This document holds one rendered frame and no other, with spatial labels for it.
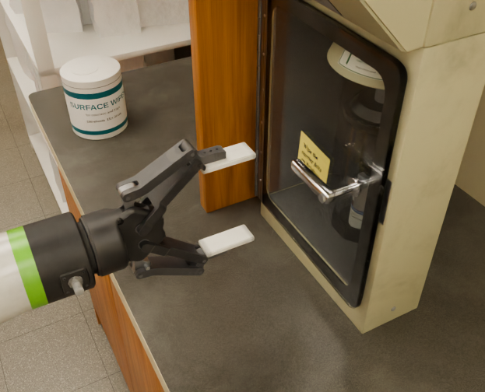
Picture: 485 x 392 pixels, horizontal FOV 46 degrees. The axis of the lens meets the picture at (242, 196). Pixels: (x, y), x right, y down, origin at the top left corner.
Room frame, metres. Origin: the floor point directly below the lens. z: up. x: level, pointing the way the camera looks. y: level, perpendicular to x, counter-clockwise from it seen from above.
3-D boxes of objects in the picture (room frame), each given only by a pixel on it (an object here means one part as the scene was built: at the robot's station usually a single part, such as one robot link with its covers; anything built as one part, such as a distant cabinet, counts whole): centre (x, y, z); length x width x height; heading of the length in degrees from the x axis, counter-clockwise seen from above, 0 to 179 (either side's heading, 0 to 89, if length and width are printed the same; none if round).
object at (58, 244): (0.45, 0.20, 1.20); 0.12 x 0.06 x 0.09; 28
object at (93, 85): (1.14, 0.33, 1.02); 0.13 x 0.13 x 0.15
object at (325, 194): (0.60, -0.11, 1.20); 0.10 x 0.05 x 0.03; 27
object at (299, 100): (0.68, -0.10, 1.19); 0.30 x 0.01 x 0.40; 27
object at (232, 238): (0.55, 0.02, 1.13); 0.07 x 0.03 x 0.01; 118
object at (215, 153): (0.54, 0.04, 1.28); 0.05 x 0.01 x 0.03; 118
